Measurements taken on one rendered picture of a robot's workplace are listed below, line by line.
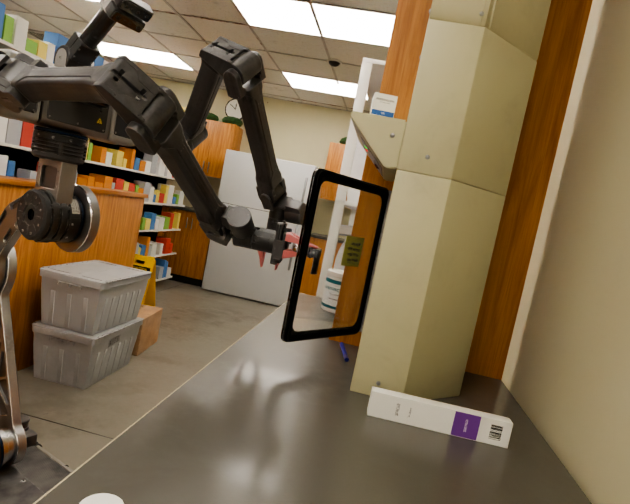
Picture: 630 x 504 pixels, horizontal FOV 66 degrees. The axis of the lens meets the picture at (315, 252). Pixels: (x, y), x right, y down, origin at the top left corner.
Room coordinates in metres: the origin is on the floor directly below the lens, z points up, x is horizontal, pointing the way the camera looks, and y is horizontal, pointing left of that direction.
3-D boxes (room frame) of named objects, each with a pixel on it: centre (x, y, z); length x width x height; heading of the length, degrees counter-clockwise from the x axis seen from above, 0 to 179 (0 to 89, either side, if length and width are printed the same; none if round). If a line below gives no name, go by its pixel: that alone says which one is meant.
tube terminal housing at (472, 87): (1.14, -0.27, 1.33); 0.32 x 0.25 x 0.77; 173
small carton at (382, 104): (1.10, -0.08, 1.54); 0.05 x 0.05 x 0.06; 0
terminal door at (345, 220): (1.19, -0.06, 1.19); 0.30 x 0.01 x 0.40; 140
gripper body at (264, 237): (1.20, 0.12, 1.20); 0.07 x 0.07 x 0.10; 82
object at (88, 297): (3.02, 1.30, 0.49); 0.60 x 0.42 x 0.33; 173
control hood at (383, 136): (1.17, -0.09, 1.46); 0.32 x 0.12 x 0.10; 173
